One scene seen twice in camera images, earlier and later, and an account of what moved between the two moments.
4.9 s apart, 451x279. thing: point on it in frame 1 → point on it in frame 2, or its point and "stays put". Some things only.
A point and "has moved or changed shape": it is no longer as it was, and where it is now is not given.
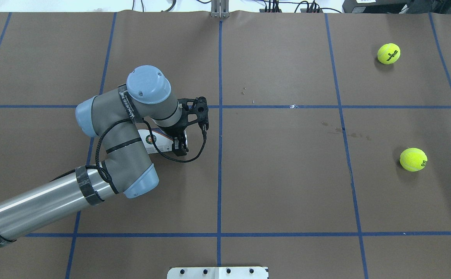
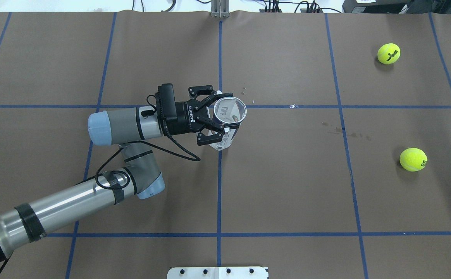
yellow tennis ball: [413, 159] stays put
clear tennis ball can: [164, 141] has moved or changed shape
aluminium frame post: [219, 9] stays put
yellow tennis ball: [388, 53] stays put
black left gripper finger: [177, 146] → [207, 137]
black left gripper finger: [184, 149] → [195, 91]
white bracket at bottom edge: [218, 272] stays put
